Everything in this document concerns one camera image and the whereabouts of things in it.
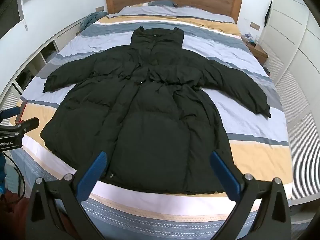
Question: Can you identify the striped bed duvet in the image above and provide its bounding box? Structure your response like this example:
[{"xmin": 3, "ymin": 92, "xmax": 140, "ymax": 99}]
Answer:
[{"xmin": 21, "ymin": 5, "xmax": 292, "ymax": 239}]

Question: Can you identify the white open shelf unit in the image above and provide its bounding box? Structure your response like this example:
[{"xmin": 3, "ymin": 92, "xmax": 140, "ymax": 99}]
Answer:
[{"xmin": 1, "ymin": 17, "xmax": 84, "ymax": 107}]

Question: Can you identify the black puffer coat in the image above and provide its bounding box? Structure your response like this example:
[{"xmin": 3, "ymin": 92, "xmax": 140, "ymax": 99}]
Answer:
[{"xmin": 40, "ymin": 27, "xmax": 271, "ymax": 194}]

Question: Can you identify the striped pillow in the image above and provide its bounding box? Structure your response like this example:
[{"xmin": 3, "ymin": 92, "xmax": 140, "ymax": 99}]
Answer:
[{"xmin": 129, "ymin": 0, "xmax": 177, "ymax": 7}]

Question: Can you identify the wooden nightstand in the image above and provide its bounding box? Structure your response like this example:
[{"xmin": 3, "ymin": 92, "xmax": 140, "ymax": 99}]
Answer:
[{"xmin": 241, "ymin": 36, "xmax": 268, "ymax": 66}]

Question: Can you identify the white wardrobe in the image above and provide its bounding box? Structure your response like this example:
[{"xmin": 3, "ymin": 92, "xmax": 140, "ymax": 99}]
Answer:
[{"xmin": 261, "ymin": 0, "xmax": 319, "ymax": 205}]

